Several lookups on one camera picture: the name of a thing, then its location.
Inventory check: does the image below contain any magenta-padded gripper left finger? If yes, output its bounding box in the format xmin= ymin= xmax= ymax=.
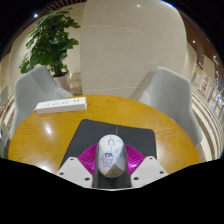
xmin=55 ymin=143 xmax=100 ymax=190

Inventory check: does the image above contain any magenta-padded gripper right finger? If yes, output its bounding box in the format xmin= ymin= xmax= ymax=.
xmin=122 ymin=143 xmax=169 ymax=189

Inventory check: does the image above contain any white printed computer mouse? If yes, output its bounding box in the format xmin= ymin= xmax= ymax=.
xmin=96 ymin=133 xmax=127 ymax=179

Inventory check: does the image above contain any black mouse pad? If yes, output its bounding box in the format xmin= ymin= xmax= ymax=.
xmin=59 ymin=118 xmax=158 ymax=190

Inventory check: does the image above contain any white power strip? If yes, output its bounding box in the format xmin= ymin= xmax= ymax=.
xmin=34 ymin=96 xmax=88 ymax=115

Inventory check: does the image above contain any grey armchair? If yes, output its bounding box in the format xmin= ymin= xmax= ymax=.
xmin=138 ymin=65 xmax=204 ymax=148
xmin=9 ymin=65 xmax=74 ymax=139

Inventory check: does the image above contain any green potted plant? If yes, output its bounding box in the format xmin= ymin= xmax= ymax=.
xmin=18 ymin=9 xmax=82 ymax=91

